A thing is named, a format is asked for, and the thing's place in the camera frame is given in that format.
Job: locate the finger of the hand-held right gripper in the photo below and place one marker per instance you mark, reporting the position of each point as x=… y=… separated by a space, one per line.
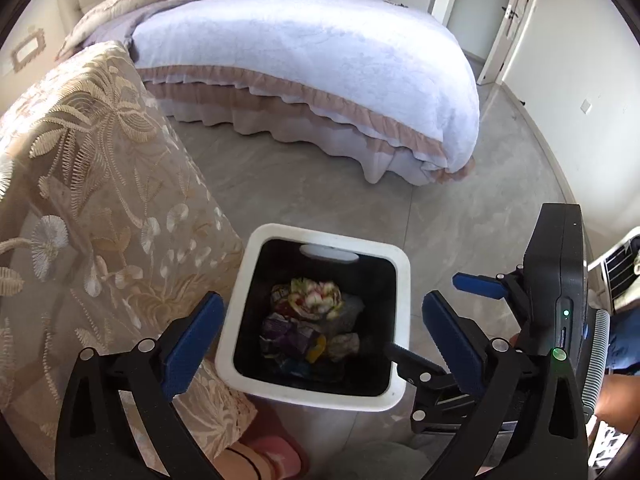
x=477 y=282
x=415 y=360

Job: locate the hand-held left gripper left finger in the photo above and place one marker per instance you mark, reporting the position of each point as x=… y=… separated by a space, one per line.
x=192 y=345

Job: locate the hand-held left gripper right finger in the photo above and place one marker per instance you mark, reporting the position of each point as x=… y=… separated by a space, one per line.
x=452 y=345

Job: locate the white square waste bin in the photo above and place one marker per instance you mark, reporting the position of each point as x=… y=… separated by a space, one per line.
x=240 y=310

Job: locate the white tissue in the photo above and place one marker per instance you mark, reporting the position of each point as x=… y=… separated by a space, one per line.
x=344 y=346

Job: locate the purple snack wrapper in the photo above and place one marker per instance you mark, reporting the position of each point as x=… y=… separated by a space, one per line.
x=277 y=332

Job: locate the gold candy wrapper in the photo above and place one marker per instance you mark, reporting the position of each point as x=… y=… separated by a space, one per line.
x=317 y=349

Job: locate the blue white snack wrapper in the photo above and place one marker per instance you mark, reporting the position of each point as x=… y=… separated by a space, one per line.
x=295 y=366

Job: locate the floral wrapper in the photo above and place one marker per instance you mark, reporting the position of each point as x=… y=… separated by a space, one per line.
x=310 y=300

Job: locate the white slatted chair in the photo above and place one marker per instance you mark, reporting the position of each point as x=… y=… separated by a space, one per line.
x=617 y=265

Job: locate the blue denim shorts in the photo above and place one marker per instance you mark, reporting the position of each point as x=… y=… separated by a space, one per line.
x=625 y=340

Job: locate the pink slipper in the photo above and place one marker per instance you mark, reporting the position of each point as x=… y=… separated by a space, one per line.
x=277 y=455

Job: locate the embroidered beige tablecloth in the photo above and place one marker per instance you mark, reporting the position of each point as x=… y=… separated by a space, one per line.
x=100 y=210

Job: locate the black white patterned item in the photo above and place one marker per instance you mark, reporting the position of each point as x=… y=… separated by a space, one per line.
x=607 y=442

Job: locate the white door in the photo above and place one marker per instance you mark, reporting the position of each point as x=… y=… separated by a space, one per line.
x=510 y=20

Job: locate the bed with ruffled bedspread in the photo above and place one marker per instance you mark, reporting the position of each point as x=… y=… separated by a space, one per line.
x=310 y=50

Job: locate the grey duvet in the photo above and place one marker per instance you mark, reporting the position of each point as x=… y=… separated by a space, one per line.
x=200 y=5

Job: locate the ruffled pillow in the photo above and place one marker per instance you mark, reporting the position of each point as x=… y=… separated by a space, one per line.
x=110 y=12

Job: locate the white wall socket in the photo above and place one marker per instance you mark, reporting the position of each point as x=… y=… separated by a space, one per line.
x=586 y=106

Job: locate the framed wall switch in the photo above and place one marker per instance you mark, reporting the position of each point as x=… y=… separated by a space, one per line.
x=27 y=46

